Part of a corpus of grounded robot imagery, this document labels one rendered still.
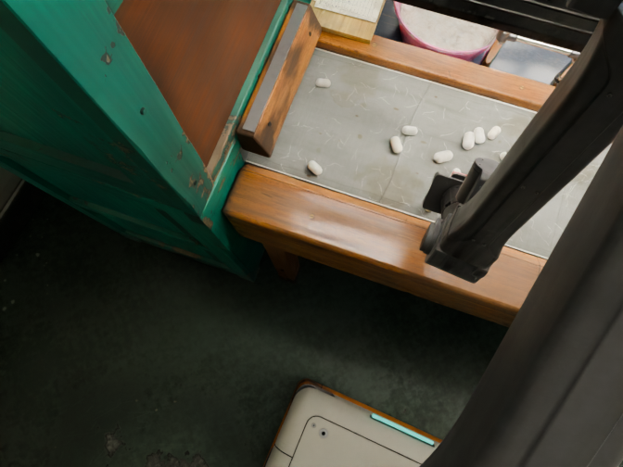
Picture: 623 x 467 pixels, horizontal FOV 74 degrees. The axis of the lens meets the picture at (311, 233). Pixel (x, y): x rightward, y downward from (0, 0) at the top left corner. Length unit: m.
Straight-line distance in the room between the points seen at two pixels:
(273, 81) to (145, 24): 0.35
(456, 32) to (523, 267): 0.53
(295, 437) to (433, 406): 0.54
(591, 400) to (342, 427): 1.08
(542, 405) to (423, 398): 1.37
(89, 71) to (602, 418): 0.40
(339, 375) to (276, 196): 0.87
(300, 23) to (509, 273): 0.60
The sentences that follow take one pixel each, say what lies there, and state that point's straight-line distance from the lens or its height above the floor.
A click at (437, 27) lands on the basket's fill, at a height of 0.74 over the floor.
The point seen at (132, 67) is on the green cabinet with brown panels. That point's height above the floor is 1.16.
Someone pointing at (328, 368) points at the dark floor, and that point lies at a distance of 1.50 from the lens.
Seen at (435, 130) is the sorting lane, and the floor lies 0.74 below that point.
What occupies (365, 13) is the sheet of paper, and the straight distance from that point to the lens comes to 0.99.
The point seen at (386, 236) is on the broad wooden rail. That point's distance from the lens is 0.77.
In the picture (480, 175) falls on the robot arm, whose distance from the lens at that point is 0.56.
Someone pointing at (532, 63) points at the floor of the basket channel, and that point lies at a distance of 1.16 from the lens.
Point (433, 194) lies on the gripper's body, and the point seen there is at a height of 0.87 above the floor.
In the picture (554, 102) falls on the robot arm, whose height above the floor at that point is 1.24.
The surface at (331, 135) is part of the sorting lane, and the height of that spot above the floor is 0.74.
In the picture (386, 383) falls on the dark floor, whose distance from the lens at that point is 1.53.
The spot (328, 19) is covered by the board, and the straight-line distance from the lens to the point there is 0.98.
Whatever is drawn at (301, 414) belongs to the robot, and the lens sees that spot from 1.24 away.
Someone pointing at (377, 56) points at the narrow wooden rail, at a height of 0.76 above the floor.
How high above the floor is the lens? 1.50
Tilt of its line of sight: 75 degrees down
